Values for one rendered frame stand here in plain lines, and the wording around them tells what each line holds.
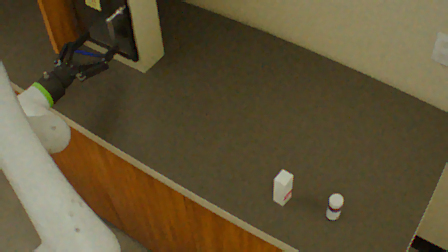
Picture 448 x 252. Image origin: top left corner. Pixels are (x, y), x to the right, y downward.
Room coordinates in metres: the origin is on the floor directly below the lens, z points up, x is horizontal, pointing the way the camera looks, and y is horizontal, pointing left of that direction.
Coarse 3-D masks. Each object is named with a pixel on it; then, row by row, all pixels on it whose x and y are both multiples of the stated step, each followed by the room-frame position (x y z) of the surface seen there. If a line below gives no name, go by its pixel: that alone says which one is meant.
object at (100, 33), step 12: (72, 0) 1.46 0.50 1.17; (84, 0) 1.41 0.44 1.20; (108, 0) 1.33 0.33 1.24; (120, 0) 1.29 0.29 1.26; (84, 12) 1.43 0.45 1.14; (96, 12) 1.38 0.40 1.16; (108, 12) 1.34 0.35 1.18; (120, 12) 1.30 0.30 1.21; (84, 24) 1.44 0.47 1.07; (96, 24) 1.39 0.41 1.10; (120, 24) 1.31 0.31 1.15; (96, 36) 1.40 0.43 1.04; (108, 36) 1.36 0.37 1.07; (120, 36) 1.32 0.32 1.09; (132, 36) 1.28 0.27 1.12; (108, 48) 1.37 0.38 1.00; (120, 48) 1.33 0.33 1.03; (132, 48) 1.29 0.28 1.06; (132, 60) 1.30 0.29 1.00
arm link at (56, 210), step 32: (0, 64) 0.70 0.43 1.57; (0, 96) 0.63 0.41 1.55; (0, 128) 0.57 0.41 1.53; (32, 128) 0.60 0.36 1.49; (0, 160) 0.53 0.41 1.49; (32, 160) 0.53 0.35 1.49; (32, 192) 0.47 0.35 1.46; (64, 192) 0.48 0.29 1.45; (64, 224) 0.42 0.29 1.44; (96, 224) 0.44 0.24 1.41
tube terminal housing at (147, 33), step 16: (128, 0) 1.29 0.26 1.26; (144, 0) 1.34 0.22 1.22; (144, 16) 1.33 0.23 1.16; (144, 32) 1.32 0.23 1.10; (160, 32) 1.37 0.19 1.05; (96, 48) 1.44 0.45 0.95; (144, 48) 1.30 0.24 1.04; (160, 48) 1.36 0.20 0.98; (128, 64) 1.33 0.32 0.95; (144, 64) 1.29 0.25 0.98
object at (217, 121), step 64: (0, 0) 1.91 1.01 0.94; (192, 64) 1.31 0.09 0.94; (256, 64) 1.28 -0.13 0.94; (320, 64) 1.26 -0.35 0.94; (128, 128) 1.05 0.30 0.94; (192, 128) 1.02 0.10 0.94; (256, 128) 1.00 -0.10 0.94; (320, 128) 0.98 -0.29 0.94; (384, 128) 0.96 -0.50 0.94; (192, 192) 0.79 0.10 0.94; (256, 192) 0.77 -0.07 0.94; (320, 192) 0.75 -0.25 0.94; (384, 192) 0.73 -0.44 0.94
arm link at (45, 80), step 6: (48, 72) 1.08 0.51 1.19; (42, 78) 1.05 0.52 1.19; (48, 78) 1.05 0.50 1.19; (54, 78) 1.05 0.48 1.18; (42, 84) 1.03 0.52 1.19; (48, 84) 1.03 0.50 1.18; (54, 84) 1.04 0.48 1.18; (60, 84) 1.04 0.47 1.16; (48, 90) 1.02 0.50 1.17; (54, 90) 1.02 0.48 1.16; (60, 90) 1.03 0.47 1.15; (54, 96) 1.01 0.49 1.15; (60, 96) 1.03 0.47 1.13; (54, 102) 1.01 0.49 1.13
